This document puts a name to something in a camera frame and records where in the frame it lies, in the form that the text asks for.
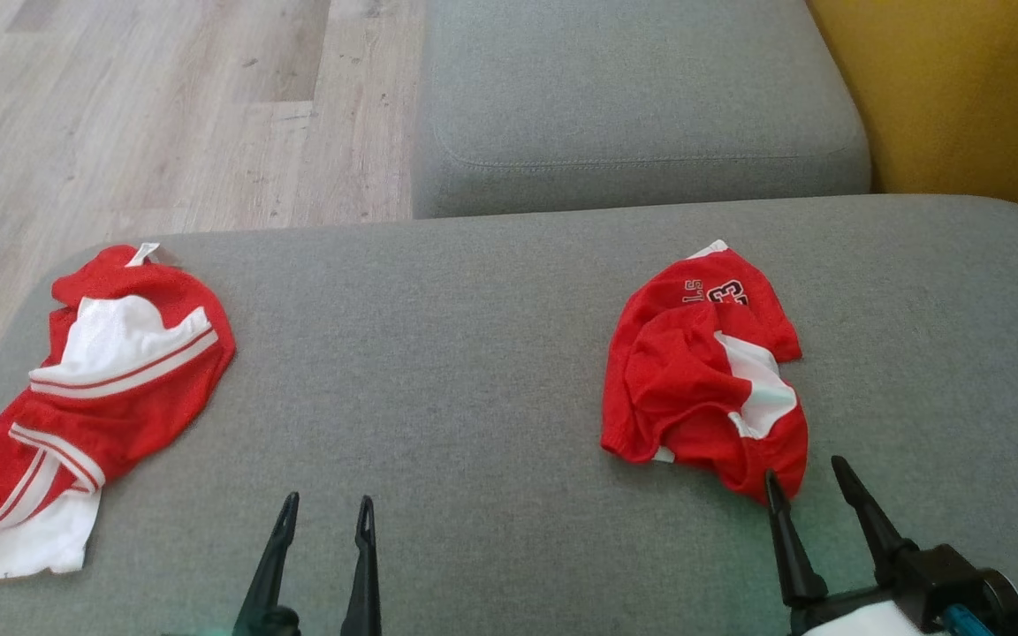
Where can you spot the large grey sofa ottoman cushion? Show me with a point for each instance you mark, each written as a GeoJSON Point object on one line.
{"type": "Point", "coordinates": [438, 353]}

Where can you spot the red jersey with black number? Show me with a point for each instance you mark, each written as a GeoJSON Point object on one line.
{"type": "Point", "coordinates": [120, 415]}

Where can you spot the red shorts with white trim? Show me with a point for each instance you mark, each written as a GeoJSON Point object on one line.
{"type": "Point", "coordinates": [677, 380]}

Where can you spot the grey sofa seat cushion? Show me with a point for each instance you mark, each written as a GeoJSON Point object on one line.
{"type": "Point", "coordinates": [633, 106]}

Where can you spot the yellow sofa backrest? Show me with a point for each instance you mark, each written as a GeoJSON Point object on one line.
{"type": "Point", "coordinates": [960, 88]}

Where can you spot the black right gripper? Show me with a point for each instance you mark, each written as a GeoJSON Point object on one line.
{"type": "Point", "coordinates": [933, 583]}

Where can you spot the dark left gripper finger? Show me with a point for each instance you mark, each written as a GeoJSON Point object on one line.
{"type": "Point", "coordinates": [269, 583]}
{"type": "Point", "coordinates": [365, 583]}

